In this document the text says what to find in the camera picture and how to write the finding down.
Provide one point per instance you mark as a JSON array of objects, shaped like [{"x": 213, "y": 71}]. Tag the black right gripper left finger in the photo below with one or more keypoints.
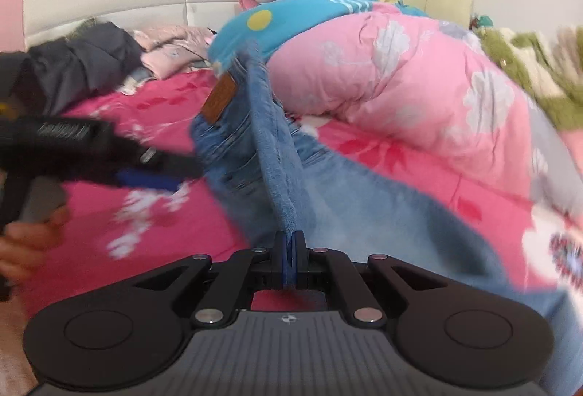
[{"x": 281, "y": 268}]

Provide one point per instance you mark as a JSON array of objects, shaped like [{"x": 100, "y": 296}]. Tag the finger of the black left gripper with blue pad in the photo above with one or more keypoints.
[{"x": 160, "y": 170}]

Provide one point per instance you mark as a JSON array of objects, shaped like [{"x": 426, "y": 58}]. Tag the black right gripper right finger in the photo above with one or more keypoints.
[{"x": 299, "y": 259}]

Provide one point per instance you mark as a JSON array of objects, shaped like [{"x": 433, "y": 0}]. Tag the blue denim jeans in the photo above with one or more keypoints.
[{"x": 270, "y": 176}]

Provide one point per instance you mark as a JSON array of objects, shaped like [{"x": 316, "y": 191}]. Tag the light pink folded clothes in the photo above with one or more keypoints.
[{"x": 172, "y": 49}]

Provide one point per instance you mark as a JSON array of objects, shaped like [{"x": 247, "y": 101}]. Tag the person's left hand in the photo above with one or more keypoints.
[{"x": 25, "y": 246}]

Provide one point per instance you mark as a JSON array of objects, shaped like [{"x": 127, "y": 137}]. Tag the magenta floral bed sheet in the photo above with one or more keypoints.
[{"x": 114, "y": 234}]

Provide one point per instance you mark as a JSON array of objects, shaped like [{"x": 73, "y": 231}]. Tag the dark grey jacket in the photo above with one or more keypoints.
[{"x": 51, "y": 77}]

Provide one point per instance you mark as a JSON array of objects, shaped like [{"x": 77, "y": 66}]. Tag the pink floral quilt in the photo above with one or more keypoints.
[{"x": 428, "y": 83}]

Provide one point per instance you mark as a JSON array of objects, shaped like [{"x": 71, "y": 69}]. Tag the blue cartoon blanket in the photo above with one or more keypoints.
[{"x": 273, "y": 23}]

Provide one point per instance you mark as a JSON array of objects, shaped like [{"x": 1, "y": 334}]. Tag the green and white fleece blanket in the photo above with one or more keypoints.
[{"x": 551, "y": 73}]

